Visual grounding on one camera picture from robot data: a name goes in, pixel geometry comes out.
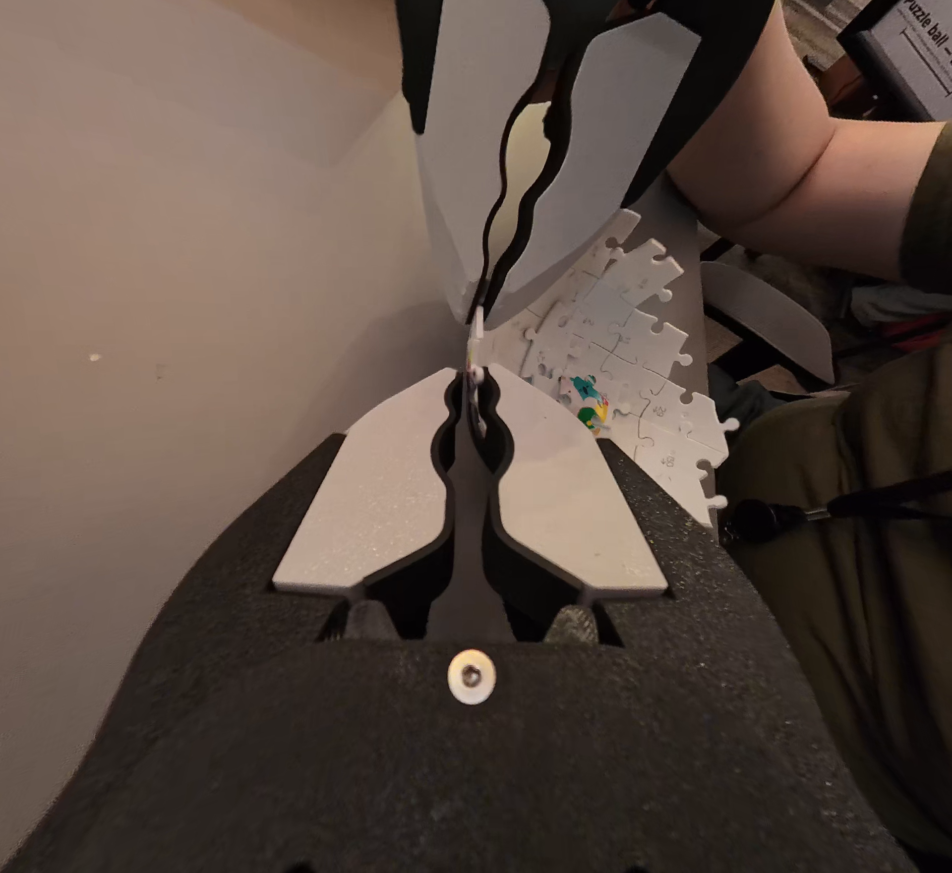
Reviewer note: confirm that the white printed sign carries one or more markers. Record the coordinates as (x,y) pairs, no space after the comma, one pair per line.
(915,47)

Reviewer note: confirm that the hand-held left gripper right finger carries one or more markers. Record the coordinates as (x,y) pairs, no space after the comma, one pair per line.
(569,508)

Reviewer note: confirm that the colourful loose puzzle piece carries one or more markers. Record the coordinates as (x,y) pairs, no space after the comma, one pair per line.
(587,401)

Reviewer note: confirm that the person's right forearm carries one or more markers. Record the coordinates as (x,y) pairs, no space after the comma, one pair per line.
(803,181)

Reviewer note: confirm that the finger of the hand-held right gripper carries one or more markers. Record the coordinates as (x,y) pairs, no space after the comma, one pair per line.
(625,122)
(468,70)

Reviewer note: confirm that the white half puzzle ball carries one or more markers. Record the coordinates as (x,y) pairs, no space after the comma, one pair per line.
(639,337)

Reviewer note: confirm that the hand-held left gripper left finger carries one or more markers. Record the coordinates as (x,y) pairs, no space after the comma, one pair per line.
(372,508)

